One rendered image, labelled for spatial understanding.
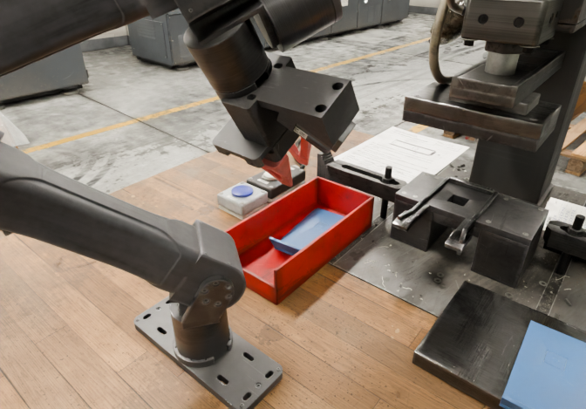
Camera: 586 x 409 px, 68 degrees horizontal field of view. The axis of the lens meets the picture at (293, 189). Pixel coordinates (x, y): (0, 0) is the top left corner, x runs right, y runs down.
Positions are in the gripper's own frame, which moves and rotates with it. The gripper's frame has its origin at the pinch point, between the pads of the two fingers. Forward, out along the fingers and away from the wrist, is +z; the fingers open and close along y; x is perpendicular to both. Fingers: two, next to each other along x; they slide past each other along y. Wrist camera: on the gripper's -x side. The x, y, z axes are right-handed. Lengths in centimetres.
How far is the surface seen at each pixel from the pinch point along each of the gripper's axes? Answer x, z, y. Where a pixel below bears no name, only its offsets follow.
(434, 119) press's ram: -6.8, 9.7, 19.7
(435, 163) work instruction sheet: 4, 44, 36
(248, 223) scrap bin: 12.6, 15.0, -4.0
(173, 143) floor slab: 244, 167, 67
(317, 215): 9.9, 25.8, 6.0
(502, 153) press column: -10, 34, 36
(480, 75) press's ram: -11.1, 5.0, 24.5
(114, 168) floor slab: 238, 140, 22
